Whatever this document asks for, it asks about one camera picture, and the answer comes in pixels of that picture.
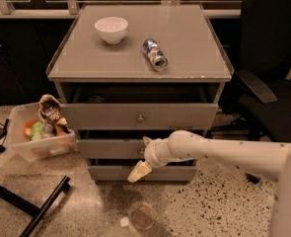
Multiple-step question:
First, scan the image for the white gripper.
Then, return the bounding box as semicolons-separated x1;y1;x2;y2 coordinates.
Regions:
127;136;171;183

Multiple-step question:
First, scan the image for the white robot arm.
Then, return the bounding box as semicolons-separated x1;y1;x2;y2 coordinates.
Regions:
128;130;291;237

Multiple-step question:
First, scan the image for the grey top drawer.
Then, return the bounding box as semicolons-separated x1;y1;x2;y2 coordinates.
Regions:
61;94;218;130

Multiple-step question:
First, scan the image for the grey drawer cabinet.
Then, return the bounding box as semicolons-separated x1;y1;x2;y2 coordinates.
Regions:
45;4;235;184

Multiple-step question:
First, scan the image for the small white paper scrap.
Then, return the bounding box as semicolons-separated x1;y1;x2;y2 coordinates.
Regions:
119;217;129;227

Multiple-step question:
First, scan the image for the blue silver soda can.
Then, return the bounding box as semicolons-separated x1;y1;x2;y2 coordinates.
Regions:
143;39;168;72

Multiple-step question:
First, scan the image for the brown chip bag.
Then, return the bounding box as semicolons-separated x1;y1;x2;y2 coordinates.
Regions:
37;94;69;133

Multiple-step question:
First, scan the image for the green apple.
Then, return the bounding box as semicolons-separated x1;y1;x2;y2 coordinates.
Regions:
31;121;43;141

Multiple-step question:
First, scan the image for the clear plastic bin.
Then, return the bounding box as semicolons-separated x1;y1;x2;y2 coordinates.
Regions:
8;103;77;161

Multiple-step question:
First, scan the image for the orange fruit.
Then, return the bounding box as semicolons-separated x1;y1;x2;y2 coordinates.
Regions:
23;119;36;139

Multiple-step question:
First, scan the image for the white ceramic bowl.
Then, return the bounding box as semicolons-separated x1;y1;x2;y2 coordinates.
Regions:
95;17;128;44

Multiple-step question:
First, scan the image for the black office chair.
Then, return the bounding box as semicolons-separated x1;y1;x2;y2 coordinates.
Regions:
219;0;291;142

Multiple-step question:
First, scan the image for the black stand base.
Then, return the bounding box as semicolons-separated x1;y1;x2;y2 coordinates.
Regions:
0;118;70;237

